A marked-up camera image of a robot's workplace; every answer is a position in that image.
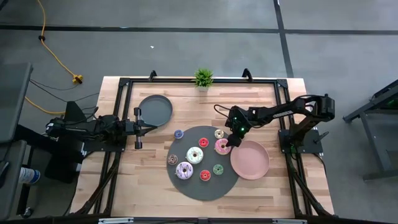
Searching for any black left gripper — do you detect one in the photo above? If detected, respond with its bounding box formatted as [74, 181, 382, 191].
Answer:
[124, 106, 158, 150]

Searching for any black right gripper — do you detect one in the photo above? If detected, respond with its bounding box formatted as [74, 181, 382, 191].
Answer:
[224, 105, 251, 147]

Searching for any large pink iced donut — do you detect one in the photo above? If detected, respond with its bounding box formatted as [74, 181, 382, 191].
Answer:
[214, 138, 233, 156]

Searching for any large white iced donut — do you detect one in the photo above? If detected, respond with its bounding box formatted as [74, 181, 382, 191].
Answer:
[185, 146, 205, 165]

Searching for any large purple iced donut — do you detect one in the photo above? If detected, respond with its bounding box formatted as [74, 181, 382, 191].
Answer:
[175, 161, 194, 180]

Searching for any grey round plate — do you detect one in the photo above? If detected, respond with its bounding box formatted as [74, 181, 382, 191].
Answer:
[138, 94, 174, 127]

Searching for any pink round plate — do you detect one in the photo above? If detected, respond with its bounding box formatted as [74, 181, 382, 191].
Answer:
[229, 139, 271, 180]

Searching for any round grey woven placemat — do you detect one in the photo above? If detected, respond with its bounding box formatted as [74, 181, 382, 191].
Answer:
[166, 125, 240, 202]

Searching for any green plant in white pot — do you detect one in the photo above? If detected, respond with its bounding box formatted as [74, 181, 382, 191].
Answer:
[193, 68, 215, 93]

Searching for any black slanted panel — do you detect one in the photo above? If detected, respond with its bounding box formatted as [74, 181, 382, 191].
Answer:
[45, 101, 88, 184]

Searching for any white bottle with blue cap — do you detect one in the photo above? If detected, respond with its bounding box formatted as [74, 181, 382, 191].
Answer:
[17, 167, 41, 185]

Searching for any grey desk top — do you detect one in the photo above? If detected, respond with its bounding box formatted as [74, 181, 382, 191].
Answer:
[0, 62, 34, 144]
[0, 139, 28, 220]

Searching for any black metal stand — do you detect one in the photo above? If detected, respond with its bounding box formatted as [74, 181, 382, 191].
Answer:
[343, 79, 398, 181]

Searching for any black looped gripper cable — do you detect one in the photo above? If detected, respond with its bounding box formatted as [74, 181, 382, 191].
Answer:
[213, 104, 233, 121]

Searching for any black aluminium table frame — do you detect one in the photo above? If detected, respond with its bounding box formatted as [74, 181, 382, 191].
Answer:
[70, 68, 335, 218]

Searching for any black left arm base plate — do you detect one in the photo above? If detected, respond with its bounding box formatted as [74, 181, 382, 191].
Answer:
[82, 136, 128, 153]

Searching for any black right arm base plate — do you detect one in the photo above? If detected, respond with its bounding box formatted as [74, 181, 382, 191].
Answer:
[278, 129, 330, 155]

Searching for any yellow extension cable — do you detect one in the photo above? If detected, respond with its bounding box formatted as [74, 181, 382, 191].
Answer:
[36, 0, 84, 85]
[24, 96, 66, 114]

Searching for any silver metal bracket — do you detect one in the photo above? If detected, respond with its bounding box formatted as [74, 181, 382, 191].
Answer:
[98, 217, 134, 224]
[272, 218, 308, 224]

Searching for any thin black cable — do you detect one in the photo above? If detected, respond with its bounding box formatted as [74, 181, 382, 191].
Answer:
[29, 81, 100, 103]

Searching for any black desk leg frame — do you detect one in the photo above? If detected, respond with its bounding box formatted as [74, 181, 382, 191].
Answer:
[14, 124, 85, 218]

